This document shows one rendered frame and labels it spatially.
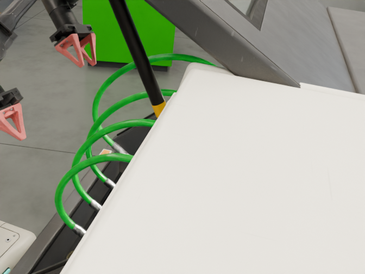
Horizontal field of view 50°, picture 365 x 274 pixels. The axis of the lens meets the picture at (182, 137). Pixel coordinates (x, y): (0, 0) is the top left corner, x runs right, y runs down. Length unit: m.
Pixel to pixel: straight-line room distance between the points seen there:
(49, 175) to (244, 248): 2.61
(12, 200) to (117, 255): 2.45
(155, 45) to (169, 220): 4.09
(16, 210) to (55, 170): 0.43
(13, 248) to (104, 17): 2.81
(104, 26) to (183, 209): 4.06
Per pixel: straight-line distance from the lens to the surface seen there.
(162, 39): 4.27
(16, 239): 2.01
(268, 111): 0.36
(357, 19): 1.05
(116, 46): 4.31
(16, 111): 0.94
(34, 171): 2.85
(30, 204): 2.60
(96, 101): 0.94
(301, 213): 0.25
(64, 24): 1.02
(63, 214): 0.83
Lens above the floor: 1.71
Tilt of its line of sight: 32 degrees down
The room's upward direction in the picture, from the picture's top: 8 degrees clockwise
